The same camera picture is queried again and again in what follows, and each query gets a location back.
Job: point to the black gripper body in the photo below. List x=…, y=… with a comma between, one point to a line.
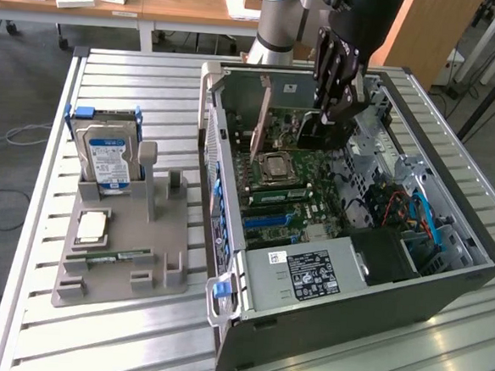
x=365, y=19

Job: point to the green graphics card black fan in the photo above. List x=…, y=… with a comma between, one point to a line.
x=262, y=123

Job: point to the metal disk bay cage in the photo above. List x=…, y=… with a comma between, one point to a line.
x=360, y=157

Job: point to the wooden cabinet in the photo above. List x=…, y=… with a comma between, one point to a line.
x=432, y=28

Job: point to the green motherboard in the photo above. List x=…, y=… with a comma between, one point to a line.
x=316, y=173

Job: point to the white box red button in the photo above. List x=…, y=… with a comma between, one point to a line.
x=449, y=68

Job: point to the silver CPU in socket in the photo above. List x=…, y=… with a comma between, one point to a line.
x=278, y=167

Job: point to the metal CPU socket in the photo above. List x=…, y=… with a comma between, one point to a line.
x=257, y=173

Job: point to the white paper stack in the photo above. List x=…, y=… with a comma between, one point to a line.
x=240, y=9

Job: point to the black slanted pole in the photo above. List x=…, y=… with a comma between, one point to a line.
x=492, y=90

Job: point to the silver chipset heat sink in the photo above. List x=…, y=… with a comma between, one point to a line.
x=319, y=234

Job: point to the blue expansion slot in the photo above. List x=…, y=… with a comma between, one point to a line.
x=266, y=222

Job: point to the grey power supply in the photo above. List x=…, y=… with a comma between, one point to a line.
x=266, y=280

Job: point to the hard disk in blue caddy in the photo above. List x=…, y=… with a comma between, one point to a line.
x=105, y=158

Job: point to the black open PC case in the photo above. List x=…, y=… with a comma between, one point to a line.
x=326, y=339

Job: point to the grey printed parts rack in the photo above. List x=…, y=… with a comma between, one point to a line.
x=129, y=236

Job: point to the silver spare CPU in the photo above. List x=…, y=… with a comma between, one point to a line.
x=91, y=227

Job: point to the white table frame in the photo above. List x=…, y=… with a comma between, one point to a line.
x=491, y=41

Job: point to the wooden desk white frame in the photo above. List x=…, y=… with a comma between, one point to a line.
x=192, y=7
x=30, y=5

